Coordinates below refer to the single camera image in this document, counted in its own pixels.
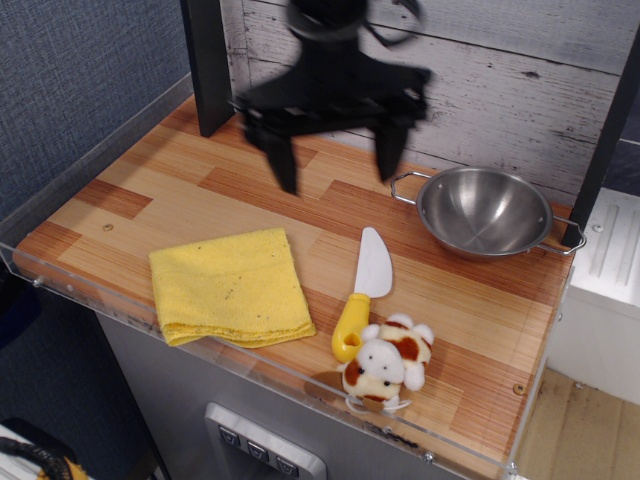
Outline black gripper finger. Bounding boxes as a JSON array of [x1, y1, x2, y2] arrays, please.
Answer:
[[257, 135, 298, 195], [370, 123, 415, 181]]

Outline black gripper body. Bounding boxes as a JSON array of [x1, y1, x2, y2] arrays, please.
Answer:
[[235, 31, 431, 148]]

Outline white brown plush animal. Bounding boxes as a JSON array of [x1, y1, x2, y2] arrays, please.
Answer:
[[338, 313, 435, 412]]

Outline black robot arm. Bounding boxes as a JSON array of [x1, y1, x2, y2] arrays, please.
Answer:
[[235, 1, 431, 194]]

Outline yellow folded cloth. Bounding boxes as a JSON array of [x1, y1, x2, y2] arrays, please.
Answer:
[[149, 228, 316, 348]]

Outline white cabinet at right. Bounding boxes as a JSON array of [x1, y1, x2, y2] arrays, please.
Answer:
[[547, 188, 639, 403]]

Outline silver dispenser panel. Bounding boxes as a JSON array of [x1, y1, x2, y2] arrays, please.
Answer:
[[204, 402, 327, 479]]

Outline yellow black object bottom left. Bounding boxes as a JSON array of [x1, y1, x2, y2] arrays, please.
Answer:
[[1, 437, 89, 479]]

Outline steel bowl with handles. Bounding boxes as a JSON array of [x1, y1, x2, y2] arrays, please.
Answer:
[[390, 167, 587, 261]]

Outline toy knife yellow handle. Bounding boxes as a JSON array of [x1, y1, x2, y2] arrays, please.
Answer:
[[331, 227, 393, 363]]

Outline black left frame post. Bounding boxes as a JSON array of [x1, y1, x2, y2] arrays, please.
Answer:
[[180, 0, 234, 137]]

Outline black frame post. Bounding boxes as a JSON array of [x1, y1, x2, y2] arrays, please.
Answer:
[[180, 0, 234, 137], [561, 30, 639, 247]]

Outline black right frame post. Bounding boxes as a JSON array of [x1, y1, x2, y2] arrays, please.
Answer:
[[561, 30, 639, 247]]

